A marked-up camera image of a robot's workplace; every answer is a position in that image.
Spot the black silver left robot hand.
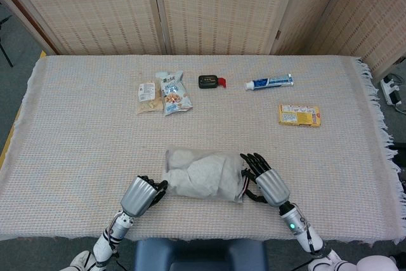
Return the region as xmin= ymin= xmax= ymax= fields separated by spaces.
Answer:
xmin=120 ymin=175 xmax=169 ymax=218

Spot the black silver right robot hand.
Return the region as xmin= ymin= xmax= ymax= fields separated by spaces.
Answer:
xmin=240 ymin=152 xmax=291 ymax=208

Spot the clear zip bag with cloth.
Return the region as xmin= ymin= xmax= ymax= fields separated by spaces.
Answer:
xmin=162 ymin=149 xmax=250 ymax=202

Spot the small beige snack packet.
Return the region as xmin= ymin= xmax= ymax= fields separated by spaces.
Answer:
xmin=136 ymin=82 xmax=163 ymax=116

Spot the blue white snack bag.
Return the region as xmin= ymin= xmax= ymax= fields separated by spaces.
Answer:
xmin=155 ymin=70 xmax=193 ymax=117

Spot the woven fringed tablecloth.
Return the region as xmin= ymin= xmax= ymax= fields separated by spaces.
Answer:
xmin=0 ymin=55 xmax=402 ymax=247

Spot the yellow biscuit box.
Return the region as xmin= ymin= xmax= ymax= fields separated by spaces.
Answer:
xmin=278 ymin=103 xmax=322 ymax=128

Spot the blue white toothpaste tube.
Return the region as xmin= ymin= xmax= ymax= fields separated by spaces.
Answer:
xmin=244 ymin=73 xmax=295 ymax=91

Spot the black box with red tab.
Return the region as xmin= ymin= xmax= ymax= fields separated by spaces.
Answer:
xmin=198 ymin=74 xmax=228 ymax=89

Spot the white power strip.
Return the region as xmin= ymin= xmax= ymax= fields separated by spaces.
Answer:
xmin=379 ymin=74 xmax=404 ymax=107

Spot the woven folding screen panel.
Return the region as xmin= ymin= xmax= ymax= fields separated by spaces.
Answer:
xmin=271 ymin=0 xmax=353 ymax=56
xmin=0 ymin=0 xmax=163 ymax=56
xmin=150 ymin=0 xmax=301 ymax=56
xmin=309 ymin=0 xmax=406 ymax=77

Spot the black chair leg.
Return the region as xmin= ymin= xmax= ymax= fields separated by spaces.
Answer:
xmin=0 ymin=13 xmax=14 ymax=69

